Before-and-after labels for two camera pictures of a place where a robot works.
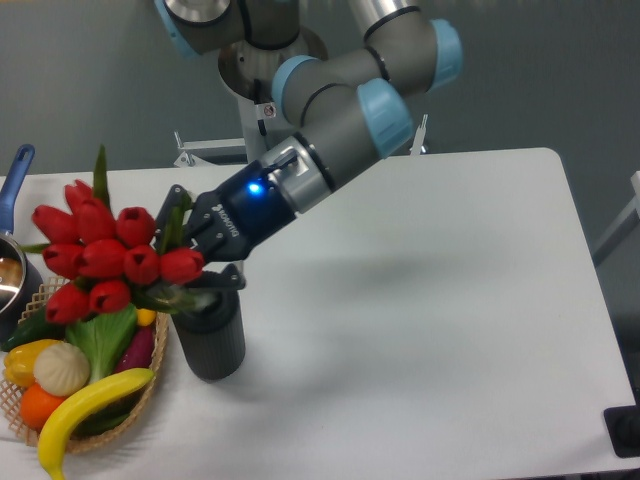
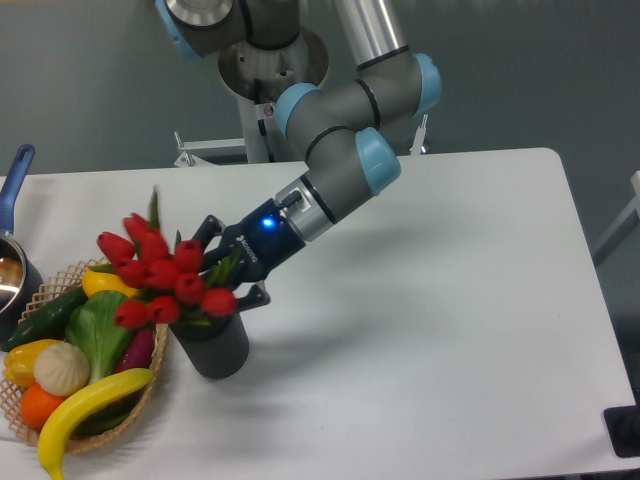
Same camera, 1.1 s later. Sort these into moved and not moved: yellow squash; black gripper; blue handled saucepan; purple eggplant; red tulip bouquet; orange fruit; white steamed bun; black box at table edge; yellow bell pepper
Moved: yellow squash; red tulip bouquet; black gripper
Not moved: white steamed bun; blue handled saucepan; black box at table edge; yellow bell pepper; orange fruit; purple eggplant
